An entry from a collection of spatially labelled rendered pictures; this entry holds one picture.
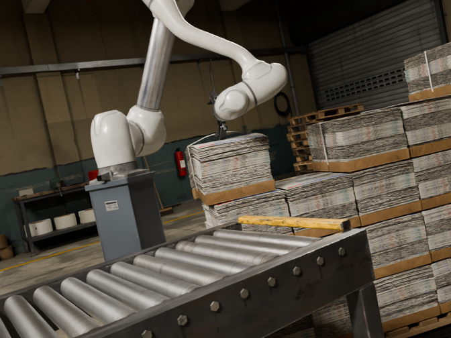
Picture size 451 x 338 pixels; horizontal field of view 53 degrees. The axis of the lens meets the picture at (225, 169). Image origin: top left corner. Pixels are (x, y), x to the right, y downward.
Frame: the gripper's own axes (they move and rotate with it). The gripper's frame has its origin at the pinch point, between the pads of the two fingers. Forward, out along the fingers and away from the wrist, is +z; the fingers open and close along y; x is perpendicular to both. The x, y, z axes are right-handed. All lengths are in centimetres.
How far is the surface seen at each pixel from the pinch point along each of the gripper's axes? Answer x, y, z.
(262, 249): -14, 42, -86
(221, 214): -8.7, 38.8, -17.2
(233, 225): -12, 40, -50
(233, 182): -1.2, 27.7, -16.5
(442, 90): 106, 8, -7
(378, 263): 52, 74, -15
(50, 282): -64, 41, -69
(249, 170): 5.9, 24.7, -17.1
